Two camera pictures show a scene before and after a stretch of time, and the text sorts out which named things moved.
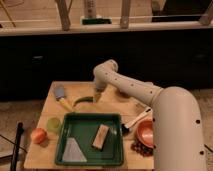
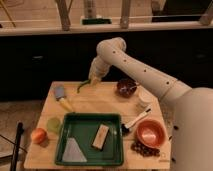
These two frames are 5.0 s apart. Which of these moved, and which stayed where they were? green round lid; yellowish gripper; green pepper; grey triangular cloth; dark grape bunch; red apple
Moved: yellowish gripper; green pepper
Stayed: dark grape bunch; green round lid; red apple; grey triangular cloth
